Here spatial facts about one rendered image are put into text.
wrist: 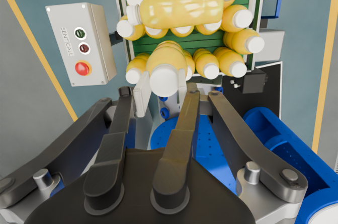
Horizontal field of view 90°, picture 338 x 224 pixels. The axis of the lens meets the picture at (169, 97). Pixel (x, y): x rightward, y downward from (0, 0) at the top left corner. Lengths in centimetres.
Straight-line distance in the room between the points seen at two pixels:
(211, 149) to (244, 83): 24
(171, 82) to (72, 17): 34
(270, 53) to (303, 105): 141
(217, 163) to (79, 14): 49
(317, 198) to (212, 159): 74
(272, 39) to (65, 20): 67
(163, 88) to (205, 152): 32
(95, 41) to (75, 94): 150
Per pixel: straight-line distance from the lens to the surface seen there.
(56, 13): 52
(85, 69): 49
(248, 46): 48
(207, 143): 53
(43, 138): 249
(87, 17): 48
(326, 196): 115
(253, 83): 62
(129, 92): 16
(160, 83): 22
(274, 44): 77
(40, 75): 207
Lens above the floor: 153
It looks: 65 degrees down
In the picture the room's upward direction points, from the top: 175 degrees counter-clockwise
